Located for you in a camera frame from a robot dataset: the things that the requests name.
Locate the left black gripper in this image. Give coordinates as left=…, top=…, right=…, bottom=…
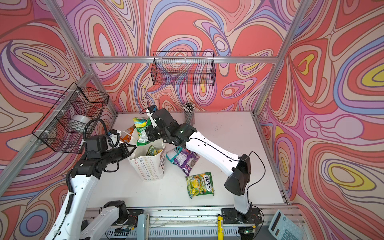
left=99, top=141, right=136, bottom=166

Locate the green white snack packet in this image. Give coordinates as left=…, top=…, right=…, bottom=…
left=133, top=117, right=152, bottom=146

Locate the small green packet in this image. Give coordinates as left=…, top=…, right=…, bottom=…
left=146, top=146, right=163, bottom=157

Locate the white patterned paper bag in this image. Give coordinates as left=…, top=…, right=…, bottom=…
left=128, top=130, right=166, bottom=182

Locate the yellow green Fox's packet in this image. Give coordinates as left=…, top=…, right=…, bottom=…
left=186, top=172, right=214, bottom=199

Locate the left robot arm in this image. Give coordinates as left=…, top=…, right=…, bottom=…
left=46, top=143, right=137, bottom=240

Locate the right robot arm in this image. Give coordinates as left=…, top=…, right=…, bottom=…
left=145, top=106, right=252, bottom=215

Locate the black marker pen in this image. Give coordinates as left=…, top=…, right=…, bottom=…
left=79, top=139, right=85, bottom=152

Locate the pencil cup with pencils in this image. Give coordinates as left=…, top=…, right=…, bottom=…
left=183, top=102, right=195, bottom=126

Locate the orange snack packet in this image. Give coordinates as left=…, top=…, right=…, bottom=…
left=120, top=125, right=136, bottom=143

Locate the teal snack packet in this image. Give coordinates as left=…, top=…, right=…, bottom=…
left=166, top=147, right=182, bottom=165

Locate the purple snack packet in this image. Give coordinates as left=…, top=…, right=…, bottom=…
left=174, top=149, right=200, bottom=177

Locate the silver tape roll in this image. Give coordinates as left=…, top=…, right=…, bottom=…
left=68, top=115, right=91, bottom=133

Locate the yellow marker pen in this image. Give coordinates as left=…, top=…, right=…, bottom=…
left=218, top=215, right=224, bottom=240

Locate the white calculator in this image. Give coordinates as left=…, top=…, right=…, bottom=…
left=268, top=210, right=304, bottom=240

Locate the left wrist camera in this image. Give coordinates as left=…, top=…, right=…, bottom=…
left=85, top=135, right=108, bottom=152

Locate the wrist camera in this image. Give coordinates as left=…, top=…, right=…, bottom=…
left=85, top=135, right=108, bottom=152
left=146, top=105, right=159, bottom=119

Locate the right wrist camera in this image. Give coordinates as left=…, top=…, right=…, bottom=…
left=146, top=105, right=159, bottom=119

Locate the black wire basket left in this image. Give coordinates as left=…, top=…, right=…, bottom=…
left=32, top=83, right=109, bottom=154

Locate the black wire basket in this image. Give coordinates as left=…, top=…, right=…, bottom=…
left=32, top=83, right=109, bottom=154
left=151, top=51, right=217, bottom=86

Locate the black wire basket back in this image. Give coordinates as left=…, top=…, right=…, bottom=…
left=151, top=51, right=217, bottom=86

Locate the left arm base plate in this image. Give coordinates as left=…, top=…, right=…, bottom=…
left=111, top=209, right=144, bottom=228

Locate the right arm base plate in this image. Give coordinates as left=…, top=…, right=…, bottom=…
left=221, top=207, right=263, bottom=225

